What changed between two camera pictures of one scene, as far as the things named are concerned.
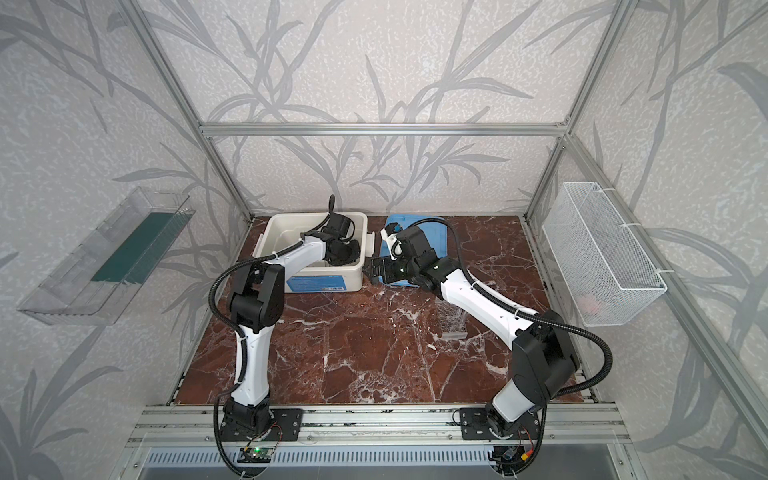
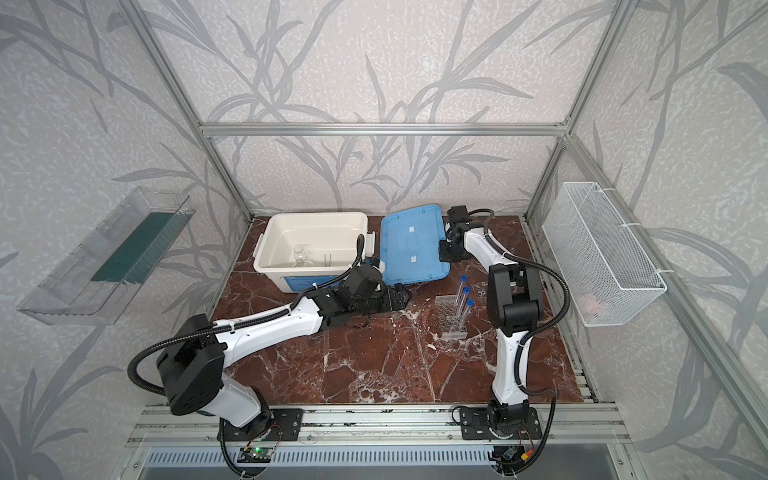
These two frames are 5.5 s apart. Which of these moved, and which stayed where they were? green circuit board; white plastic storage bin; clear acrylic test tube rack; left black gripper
Moved: left black gripper
Stayed: white plastic storage bin; green circuit board; clear acrylic test tube rack
